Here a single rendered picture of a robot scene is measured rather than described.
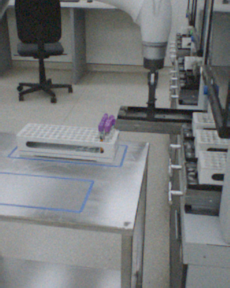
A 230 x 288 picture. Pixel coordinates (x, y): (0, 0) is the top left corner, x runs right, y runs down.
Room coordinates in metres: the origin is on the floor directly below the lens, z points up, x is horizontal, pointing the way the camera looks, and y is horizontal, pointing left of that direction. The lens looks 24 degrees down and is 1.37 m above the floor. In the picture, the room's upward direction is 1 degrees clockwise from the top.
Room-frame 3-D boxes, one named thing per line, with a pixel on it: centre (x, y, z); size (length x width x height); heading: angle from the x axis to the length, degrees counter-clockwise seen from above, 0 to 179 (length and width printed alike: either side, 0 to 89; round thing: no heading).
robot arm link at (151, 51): (1.37, -0.14, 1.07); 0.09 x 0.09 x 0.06
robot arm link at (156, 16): (1.39, -0.14, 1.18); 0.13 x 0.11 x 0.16; 174
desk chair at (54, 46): (4.00, 0.76, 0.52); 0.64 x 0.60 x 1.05; 13
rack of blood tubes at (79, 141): (1.07, 0.14, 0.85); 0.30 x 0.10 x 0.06; 81
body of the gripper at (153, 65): (1.37, -0.14, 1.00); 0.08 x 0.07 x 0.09; 173
